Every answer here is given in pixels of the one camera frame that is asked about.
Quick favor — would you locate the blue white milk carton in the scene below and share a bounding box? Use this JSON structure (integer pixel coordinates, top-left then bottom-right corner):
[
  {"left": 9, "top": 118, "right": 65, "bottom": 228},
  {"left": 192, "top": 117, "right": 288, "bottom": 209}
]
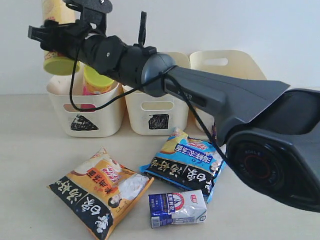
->
[{"left": 148, "top": 190, "right": 207, "bottom": 228}]

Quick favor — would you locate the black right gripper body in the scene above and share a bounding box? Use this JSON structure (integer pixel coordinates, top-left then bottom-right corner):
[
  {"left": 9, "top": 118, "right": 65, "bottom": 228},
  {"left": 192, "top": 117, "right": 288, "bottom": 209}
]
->
[{"left": 27, "top": 20, "right": 88, "bottom": 61}]

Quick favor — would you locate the pink chips can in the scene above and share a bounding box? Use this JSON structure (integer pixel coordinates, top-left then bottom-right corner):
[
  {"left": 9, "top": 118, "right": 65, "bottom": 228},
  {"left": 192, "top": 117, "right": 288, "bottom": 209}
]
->
[{"left": 82, "top": 65, "right": 118, "bottom": 96}]

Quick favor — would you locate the purple drink carton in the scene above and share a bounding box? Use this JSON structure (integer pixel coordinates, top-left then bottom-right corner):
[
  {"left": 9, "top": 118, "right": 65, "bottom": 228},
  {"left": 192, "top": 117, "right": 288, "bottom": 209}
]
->
[{"left": 211, "top": 123, "right": 217, "bottom": 142}]

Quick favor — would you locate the orange instant noodle bag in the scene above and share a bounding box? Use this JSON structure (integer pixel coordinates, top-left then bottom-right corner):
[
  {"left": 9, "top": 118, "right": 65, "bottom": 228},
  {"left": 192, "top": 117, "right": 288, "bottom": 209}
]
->
[{"left": 48, "top": 147, "right": 154, "bottom": 240}]

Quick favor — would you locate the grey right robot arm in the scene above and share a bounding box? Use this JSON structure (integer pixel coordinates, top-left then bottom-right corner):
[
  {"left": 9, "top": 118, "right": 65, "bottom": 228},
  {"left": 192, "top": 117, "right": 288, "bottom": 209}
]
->
[{"left": 28, "top": 20, "right": 320, "bottom": 212}]

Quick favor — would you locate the yellow Lays chips can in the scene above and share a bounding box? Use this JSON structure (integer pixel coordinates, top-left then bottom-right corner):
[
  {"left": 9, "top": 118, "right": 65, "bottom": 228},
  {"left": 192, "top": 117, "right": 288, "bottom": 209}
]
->
[{"left": 41, "top": 0, "right": 81, "bottom": 76}]

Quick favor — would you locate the cream bin with circle mark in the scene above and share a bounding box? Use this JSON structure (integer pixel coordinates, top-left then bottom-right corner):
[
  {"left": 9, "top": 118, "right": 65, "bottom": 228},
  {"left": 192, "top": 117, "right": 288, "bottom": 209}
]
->
[{"left": 189, "top": 49, "right": 268, "bottom": 132}]

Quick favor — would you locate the blue instant noodle bag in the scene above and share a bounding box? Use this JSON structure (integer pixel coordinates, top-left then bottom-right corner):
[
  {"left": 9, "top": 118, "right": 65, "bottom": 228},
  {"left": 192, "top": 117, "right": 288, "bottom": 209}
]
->
[{"left": 139, "top": 128, "right": 227, "bottom": 203}]

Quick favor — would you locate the cream bin with square mark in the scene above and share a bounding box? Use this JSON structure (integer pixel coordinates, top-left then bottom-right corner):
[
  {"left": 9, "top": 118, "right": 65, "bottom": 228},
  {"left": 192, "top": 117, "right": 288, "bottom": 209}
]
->
[{"left": 121, "top": 51, "right": 193, "bottom": 136}]

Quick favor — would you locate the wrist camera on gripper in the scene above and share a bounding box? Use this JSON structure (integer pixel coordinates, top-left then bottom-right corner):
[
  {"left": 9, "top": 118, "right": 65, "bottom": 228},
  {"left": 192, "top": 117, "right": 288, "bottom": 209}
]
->
[{"left": 63, "top": 0, "right": 113, "bottom": 34}]

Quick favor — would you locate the cream bin with triangle mark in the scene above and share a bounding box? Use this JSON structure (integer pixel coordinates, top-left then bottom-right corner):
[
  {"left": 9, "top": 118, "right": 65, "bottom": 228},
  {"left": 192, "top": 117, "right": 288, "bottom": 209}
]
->
[{"left": 46, "top": 75, "right": 125, "bottom": 138}]

